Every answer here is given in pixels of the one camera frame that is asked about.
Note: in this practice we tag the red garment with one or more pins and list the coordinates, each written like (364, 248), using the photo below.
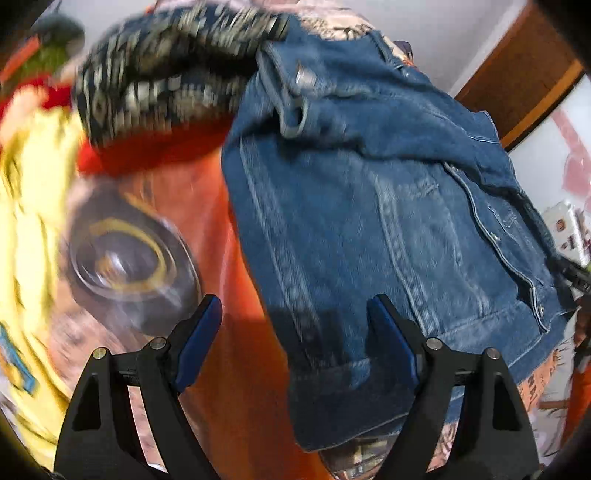
(149, 150)

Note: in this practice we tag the dark grey cushion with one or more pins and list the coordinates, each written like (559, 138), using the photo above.
(58, 29)

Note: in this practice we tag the orange box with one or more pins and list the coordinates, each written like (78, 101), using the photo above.
(28, 49)

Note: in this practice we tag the wooden wardrobe frame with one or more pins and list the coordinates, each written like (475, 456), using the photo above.
(525, 77)

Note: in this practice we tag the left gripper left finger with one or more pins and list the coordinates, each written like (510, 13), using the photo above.
(165, 368)

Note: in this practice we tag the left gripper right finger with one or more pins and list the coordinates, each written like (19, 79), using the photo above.
(426, 366)

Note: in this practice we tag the red plush toy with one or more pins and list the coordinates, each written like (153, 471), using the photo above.
(43, 92)

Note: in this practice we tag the printed newspaper bed cover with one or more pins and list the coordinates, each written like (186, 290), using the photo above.
(136, 256)

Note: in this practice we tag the navy patterned sweater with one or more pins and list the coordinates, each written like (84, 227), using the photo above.
(162, 69)

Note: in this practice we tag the blue denim jacket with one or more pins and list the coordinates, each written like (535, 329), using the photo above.
(352, 175)

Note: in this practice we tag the yellow garment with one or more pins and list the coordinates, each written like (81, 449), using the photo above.
(37, 167)

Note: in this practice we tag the orange sleeve forearm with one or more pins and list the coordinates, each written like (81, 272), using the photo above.
(579, 400)

